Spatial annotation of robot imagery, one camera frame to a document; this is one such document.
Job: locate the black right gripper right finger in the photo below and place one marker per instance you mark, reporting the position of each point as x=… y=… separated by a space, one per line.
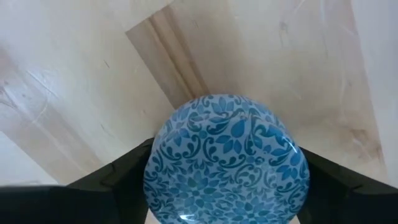
x=348 y=202

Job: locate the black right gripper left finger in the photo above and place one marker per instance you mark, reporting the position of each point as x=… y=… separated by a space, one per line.
x=77 y=202

